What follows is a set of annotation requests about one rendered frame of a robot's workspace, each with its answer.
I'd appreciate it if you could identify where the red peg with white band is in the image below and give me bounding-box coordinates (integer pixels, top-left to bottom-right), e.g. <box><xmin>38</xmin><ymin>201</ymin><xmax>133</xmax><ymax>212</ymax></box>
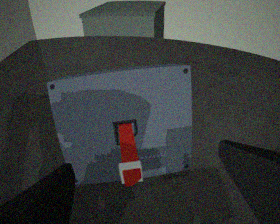
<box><xmin>119</xmin><ymin>123</ymin><xmax>142</xmax><ymax>187</ymax></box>

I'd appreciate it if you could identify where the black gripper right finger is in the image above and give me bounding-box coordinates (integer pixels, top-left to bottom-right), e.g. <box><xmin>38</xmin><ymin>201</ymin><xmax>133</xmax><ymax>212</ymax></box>
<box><xmin>219</xmin><ymin>139</ymin><xmax>280</xmax><ymax>224</ymax></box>

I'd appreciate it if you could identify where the blue-grey sloped panel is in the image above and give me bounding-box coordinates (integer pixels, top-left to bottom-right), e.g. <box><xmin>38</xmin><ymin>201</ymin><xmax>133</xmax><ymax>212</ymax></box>
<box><xmin>46</xmin><ymin>63</ymin><xmax>192</xmax><ymax>184</ymax></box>

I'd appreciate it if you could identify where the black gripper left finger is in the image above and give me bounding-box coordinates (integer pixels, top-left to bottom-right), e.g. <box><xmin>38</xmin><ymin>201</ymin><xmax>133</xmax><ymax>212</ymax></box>
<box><xmin>0</xmin><ymin>163</ymin><xmax>75</xmax><ymax>224</ymax></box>

